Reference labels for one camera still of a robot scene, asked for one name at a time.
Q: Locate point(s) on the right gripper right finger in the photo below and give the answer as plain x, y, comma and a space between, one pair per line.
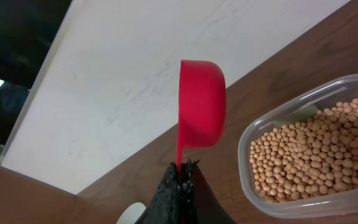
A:
199, 203

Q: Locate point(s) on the clear plastic container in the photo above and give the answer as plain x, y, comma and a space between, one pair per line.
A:
300, 108

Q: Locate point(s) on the red measuring scoop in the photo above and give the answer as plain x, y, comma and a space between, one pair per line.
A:
201, 105

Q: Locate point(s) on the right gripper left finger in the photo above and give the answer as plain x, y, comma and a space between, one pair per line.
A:
164, 208

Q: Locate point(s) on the white digital kitchen scale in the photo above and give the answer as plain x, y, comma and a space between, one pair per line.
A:
131, 213

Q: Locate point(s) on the pile of soybeans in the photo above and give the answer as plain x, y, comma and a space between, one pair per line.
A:
308, 159

